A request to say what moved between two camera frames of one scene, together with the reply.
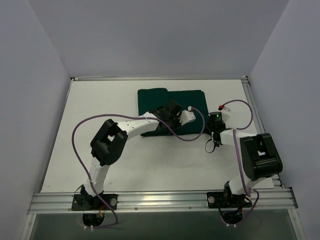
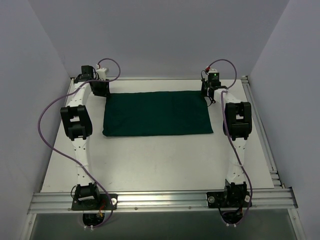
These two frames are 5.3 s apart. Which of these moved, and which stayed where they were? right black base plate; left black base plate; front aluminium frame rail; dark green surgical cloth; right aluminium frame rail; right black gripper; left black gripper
Moved: dark green surgical cloth; left black gripper; right black gripper
Stayed: front aluminium frame rail; right aluminium frame rail; left black base plate; right black base plate
